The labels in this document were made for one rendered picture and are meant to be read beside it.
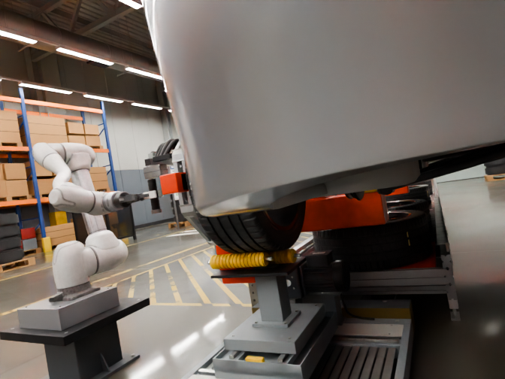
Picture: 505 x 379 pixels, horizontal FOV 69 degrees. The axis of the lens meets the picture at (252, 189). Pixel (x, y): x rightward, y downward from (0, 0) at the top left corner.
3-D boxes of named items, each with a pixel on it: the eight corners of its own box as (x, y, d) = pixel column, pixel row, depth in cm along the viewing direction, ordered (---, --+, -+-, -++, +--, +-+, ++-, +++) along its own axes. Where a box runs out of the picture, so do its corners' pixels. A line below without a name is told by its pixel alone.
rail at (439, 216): (458, 289, 171) (450, 243, 171) (444, 289, 173) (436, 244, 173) (443, 216, 392) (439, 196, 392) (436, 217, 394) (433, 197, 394)
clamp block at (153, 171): (161, 175, 151) (158, 163, 151) (144, 179, 155) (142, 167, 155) (168, 175, 156) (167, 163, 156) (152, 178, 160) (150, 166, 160)
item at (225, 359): (304, 390, 124) (300, 362, 124) (216, 380, 140) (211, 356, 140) (338, 329, 169) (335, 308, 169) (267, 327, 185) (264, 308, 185)
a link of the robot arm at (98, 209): (119, 214, 172) (95, 212, 161) (96, 218, 179) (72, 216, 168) (119, 192, 175) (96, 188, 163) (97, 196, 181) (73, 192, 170)
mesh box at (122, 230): (110, 246, 875) (104, 206, 875) (76, 249, 935) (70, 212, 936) (137, 238, 952) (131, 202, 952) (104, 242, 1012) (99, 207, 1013)
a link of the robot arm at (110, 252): (86, 278, 199) (121, 268, 216) (101, 271, 189) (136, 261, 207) (48, 150, 210) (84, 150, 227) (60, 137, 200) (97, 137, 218)
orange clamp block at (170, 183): (193, 190, 136) (178, 192, 128) (176, 193, 139) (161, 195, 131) (190, 171, 136) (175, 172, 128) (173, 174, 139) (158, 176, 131)
